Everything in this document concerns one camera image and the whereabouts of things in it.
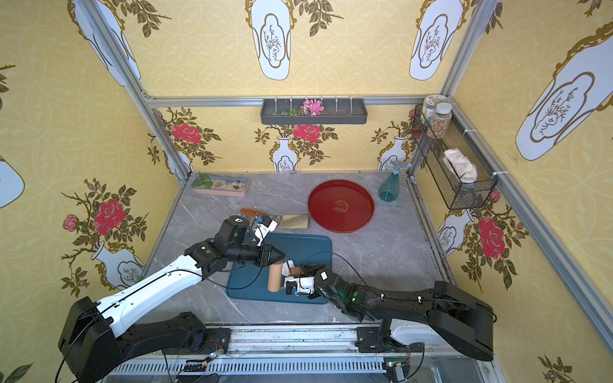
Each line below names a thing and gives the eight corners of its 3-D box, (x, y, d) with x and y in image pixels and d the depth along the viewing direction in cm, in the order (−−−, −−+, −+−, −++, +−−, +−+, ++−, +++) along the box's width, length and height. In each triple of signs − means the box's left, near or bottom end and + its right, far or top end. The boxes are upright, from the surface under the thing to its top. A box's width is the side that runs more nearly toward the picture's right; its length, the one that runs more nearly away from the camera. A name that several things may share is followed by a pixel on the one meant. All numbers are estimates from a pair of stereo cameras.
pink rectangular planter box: (192, 194, 116) (189, 188, 112) (199, 181, 121) (196, 175, 118) (245, 197, 114) (243, 191, 111) (249, 183, 120) (247, 177, 117)
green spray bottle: (377, 198, 113) (389, 162, 95) (380, 191, 116) (392, 155, 98) (395, 205, 111) (411, 169, 93) (397, 197, 114) (413, 161, 96)
